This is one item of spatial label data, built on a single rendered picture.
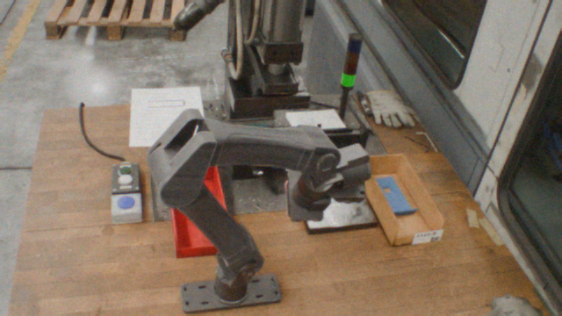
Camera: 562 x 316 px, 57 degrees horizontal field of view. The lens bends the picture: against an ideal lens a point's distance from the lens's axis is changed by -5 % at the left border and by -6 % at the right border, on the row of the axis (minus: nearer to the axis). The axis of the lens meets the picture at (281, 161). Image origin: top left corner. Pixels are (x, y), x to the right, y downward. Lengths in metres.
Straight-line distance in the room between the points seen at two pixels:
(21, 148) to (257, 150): 2.35
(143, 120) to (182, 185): 0.79
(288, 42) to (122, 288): 0.62
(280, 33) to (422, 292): 0.63
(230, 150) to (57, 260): 0.54
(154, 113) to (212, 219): 0.75
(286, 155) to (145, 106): 0.84
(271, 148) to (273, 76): 0.41
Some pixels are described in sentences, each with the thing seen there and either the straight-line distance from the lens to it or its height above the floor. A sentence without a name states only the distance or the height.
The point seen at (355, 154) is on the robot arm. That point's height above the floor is 1.22.
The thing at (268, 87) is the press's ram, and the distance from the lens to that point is 1.21.
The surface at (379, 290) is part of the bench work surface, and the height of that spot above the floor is 0.90.
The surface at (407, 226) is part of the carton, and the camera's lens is 1.32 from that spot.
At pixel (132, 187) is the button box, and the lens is 1.31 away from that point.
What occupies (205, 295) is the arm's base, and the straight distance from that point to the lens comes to 1.11.
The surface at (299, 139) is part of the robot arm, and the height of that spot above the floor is 1.28.
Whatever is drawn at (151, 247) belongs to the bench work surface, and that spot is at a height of 0.90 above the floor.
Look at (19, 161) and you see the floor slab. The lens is 3.00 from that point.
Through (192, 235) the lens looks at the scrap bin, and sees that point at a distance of 1.22.
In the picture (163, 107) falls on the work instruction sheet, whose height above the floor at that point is 0.90.
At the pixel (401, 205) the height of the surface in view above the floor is 0.91.
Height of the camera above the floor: 1.79
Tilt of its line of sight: 38 degrees down
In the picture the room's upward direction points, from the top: 7 degrees clockwise
